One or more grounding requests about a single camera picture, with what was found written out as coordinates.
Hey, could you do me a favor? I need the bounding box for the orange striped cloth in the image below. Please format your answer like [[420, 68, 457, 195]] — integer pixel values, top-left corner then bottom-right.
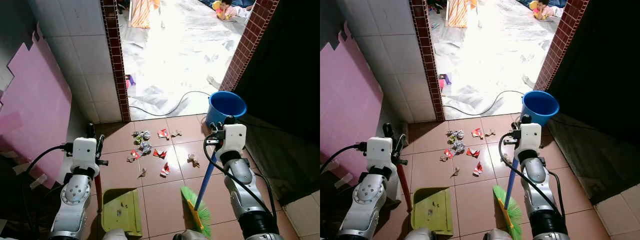
[[446, 0, 474, 29], [129, 0, 161, 29]]

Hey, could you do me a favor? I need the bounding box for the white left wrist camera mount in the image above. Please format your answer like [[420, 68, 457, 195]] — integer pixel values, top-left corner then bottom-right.
[[366, 136, 396, 174], [71, 137, 100, 174]]

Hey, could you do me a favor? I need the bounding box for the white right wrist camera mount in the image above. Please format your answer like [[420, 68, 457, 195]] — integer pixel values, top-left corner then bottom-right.
[[221, 123, 248, 154], [519, 122, 543, 154]]

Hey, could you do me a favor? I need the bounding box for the grey left robot leg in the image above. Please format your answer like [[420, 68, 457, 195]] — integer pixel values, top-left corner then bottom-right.
[[403, 228, 432, 240], [102, 228, 129, 240]]

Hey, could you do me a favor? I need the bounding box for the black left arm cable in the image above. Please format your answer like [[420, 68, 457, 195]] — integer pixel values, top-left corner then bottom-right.
[[21, 143, 75, 226], [320, 143, 369, 175]]

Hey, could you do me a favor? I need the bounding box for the blue plastic bucket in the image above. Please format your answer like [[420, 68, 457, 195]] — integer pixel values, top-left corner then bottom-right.
[[521, 90, 560, 127], [205, 90, 248, 129]]

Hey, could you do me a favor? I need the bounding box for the pink foam board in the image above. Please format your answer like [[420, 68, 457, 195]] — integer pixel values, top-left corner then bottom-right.
[[320, 29, 384, 187], [0, 22, 74, 190]]

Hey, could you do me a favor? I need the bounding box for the child in pink clothes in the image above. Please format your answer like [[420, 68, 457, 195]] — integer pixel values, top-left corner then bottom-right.
[[529, 0, 567, 21], [211, 0, 252, 21]]

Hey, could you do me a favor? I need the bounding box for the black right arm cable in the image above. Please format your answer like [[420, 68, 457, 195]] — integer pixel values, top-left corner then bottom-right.
[[203, 134, 277, 217], [498, 133, 567, 221]]

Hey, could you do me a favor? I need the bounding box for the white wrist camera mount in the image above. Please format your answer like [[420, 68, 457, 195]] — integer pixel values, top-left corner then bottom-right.
[[71, 137, 100, 174], [221, 123, 248, 154], [366, 136, 396, 174], [519, 122, 543, 154]]

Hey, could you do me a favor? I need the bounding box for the green broom with blue handle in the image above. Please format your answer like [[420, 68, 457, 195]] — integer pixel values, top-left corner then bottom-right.
[[492, 114, 532, 240], [179, 115, 237, 239]]

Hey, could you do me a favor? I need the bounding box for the thin grey floor cable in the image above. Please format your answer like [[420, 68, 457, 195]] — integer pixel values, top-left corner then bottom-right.
[[128, 90, 211, 117], [442, 90, 525, 117]]

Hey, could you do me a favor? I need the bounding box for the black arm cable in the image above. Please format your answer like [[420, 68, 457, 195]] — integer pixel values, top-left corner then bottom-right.
[[498, 133, 567, 221], [21, 143, 75, 226], [320, 143, 369, 175], [203, 134, 277, 217]]

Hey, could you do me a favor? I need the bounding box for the green dustpan with red handle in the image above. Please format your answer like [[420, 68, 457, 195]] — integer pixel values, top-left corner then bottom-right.
[[86, 122, 143, 237], [382, 122, 455, 236]]

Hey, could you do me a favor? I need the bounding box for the grey right robot leg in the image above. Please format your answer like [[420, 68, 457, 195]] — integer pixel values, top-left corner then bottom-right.
[[173, 229, 209, 240], [482, 228, 512, 240]]

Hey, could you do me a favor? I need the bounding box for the grey robot leg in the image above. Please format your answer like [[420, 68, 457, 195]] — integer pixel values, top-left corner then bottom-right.
[[102, 228, 129, 240], [403, 228, 432, 240], [482, 228, 512, 240], [173, 229, 209, 240]]

